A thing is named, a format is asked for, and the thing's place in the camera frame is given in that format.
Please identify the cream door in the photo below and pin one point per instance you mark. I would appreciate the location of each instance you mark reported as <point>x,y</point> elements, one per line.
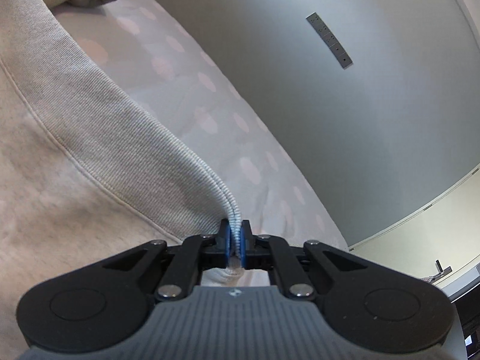
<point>412,225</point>

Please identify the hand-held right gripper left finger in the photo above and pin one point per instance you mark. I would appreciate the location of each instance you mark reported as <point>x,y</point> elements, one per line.
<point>226,245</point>

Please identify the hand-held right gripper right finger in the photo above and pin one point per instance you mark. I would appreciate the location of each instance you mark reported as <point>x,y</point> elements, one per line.
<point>243,247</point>

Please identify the polka dot bed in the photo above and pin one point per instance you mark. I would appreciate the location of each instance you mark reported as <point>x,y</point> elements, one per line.
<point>210,93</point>

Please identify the light grey printed sweatshirt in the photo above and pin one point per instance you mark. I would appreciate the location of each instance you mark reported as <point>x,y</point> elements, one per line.
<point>93,157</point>

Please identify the grey wall socket panel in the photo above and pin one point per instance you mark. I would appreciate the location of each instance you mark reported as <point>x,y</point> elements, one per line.
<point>330,41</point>

